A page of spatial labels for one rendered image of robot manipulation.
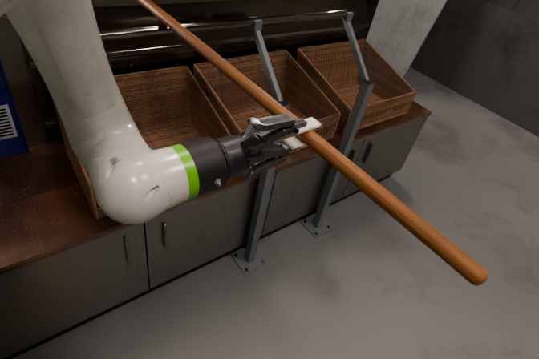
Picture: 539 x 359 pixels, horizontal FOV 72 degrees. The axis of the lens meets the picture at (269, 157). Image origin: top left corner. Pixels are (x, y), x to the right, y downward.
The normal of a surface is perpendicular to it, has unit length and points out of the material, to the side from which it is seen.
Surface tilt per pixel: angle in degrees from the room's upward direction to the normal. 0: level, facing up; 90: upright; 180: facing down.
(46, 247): 0
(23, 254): 0
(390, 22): 76
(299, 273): 0
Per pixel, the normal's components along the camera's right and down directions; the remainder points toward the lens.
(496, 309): 0.16, -0.77
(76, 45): 0.67, 0.61
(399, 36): -0.73, 0.07
